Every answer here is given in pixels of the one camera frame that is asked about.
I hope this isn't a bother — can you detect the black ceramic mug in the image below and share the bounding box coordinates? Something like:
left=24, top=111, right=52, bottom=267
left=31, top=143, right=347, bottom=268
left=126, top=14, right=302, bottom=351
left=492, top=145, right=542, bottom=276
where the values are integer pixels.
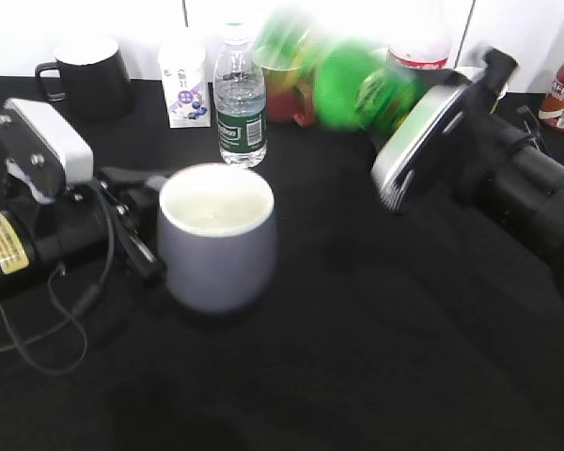
left=34, top=34, right=133, bottom=122

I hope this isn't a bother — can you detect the yellow paper cup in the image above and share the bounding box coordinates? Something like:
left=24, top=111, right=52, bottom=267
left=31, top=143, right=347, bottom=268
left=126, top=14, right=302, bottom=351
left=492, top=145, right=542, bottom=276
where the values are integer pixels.
left=450, top=66, right=509, bottom=101

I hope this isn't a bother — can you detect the grey ceramic mug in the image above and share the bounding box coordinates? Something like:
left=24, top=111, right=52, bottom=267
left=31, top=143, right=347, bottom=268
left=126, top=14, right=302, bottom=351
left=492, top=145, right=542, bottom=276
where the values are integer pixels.
left=157, top=163, right=277, bottom=315

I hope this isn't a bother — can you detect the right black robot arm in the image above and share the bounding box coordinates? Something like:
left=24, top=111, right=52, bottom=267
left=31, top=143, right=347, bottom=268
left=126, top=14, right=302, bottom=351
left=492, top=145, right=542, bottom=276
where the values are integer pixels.
left=441, top=47, right=564, bottom=300

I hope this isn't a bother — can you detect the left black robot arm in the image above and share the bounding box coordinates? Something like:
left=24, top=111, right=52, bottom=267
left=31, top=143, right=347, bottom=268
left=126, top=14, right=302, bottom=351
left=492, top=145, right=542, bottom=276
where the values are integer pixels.
left=0, top=166, right=173, bottom=298

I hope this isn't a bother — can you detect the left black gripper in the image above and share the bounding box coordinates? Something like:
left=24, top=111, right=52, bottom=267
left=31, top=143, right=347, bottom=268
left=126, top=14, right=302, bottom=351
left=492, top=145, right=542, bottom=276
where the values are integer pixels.
left=64, top=166, right=169, bottom=282

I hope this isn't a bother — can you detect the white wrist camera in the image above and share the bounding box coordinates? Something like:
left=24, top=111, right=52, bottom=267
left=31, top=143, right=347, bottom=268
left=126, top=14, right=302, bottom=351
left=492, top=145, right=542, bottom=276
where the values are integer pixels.
left=0, top=98, right=94, bottom=205
left=370, top=85, right=467, bottom=212

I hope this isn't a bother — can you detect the cola bottle red label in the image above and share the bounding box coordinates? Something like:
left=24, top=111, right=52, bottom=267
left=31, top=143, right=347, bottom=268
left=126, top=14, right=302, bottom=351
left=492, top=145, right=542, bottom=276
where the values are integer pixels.
left=388, top=22, right=451, bottom=70

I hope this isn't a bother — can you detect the green soda bottle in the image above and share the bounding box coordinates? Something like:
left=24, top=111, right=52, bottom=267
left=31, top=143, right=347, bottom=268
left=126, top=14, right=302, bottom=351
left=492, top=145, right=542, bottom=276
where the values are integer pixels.
left=255, top=8, right=425, bottom=136

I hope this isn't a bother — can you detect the black camera cable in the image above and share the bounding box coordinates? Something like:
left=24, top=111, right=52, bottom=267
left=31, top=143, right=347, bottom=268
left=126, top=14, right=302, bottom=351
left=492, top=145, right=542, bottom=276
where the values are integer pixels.
left=0, top=187, right=118, bottom=377

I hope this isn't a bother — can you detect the white blueberry milk carton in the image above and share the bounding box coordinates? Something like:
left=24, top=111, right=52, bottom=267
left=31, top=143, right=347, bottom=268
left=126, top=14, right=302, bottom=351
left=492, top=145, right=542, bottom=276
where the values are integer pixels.
left=157, top=28, right=211, bottom=129

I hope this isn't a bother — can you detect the red ceramic mug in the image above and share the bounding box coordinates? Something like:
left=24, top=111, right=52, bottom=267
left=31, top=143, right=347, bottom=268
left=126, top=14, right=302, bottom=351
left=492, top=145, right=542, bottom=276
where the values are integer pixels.
left=254, top=44, right=317, bottom=127

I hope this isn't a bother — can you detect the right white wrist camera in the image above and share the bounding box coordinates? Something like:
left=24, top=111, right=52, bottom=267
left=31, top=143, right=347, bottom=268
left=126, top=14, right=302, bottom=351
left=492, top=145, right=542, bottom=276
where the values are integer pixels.
left=370, top=85, right=467, bottom=212

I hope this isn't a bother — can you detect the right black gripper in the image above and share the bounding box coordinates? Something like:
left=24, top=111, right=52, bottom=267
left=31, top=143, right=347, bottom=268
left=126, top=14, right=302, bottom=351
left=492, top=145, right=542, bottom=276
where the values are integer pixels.
left=431, top=47, right=520, bottom=207

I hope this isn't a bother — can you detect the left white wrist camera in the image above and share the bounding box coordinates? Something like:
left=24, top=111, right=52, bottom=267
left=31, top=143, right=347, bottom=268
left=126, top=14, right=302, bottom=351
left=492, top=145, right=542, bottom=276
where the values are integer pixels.
left=0, top=98, right=94, bottom=205

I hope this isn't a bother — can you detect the clear cestbon water bottle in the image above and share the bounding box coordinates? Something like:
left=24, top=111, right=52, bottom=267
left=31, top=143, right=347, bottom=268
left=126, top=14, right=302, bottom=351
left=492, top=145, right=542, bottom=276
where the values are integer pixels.
left=213, top=23, right=267, bottom=168

